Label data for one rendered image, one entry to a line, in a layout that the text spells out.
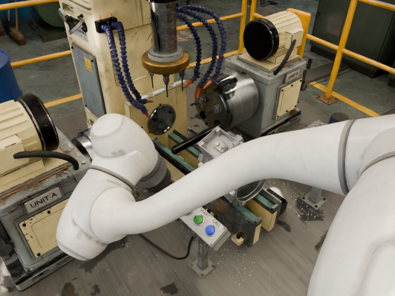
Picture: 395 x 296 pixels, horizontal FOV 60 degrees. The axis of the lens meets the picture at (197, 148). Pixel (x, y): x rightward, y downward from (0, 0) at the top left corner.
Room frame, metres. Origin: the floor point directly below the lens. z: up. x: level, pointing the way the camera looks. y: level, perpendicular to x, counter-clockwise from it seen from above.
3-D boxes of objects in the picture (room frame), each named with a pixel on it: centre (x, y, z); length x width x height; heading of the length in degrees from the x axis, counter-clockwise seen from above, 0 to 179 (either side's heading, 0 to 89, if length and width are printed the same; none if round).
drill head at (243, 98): (1.41, -0.15, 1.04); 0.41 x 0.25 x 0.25; 132
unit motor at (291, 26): (1.58, -0.40, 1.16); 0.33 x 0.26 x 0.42; 132
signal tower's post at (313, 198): (0.98, -0.49, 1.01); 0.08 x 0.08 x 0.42; 42
